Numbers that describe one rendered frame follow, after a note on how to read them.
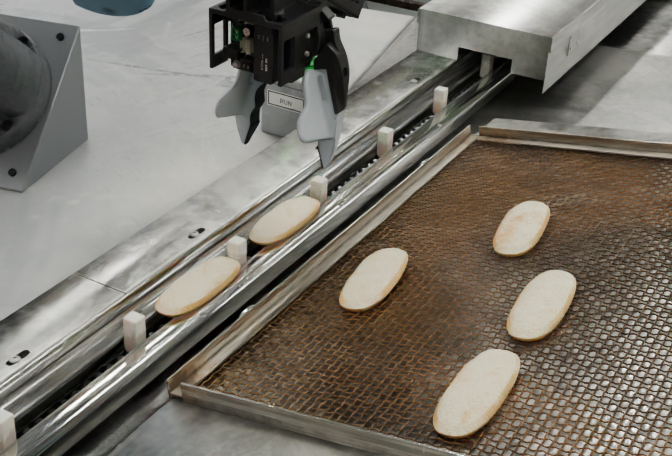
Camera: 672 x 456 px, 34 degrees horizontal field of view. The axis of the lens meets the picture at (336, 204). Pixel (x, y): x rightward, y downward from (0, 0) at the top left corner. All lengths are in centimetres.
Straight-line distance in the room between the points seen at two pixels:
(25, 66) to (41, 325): 36
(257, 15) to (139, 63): 61
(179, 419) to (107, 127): 61
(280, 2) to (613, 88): 70
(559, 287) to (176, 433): 29
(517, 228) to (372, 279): 14
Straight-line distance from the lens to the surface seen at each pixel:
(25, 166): 116
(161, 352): 83
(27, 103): 115
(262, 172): 108
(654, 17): 180
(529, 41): 135
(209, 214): 101
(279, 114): 124
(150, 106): 133
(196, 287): 90
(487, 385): 70
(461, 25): 138
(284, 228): 99
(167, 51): 150
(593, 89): 147
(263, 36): 87
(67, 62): 119
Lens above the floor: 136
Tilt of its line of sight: 29 degrees down
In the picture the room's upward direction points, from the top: 3 degrees clockwise
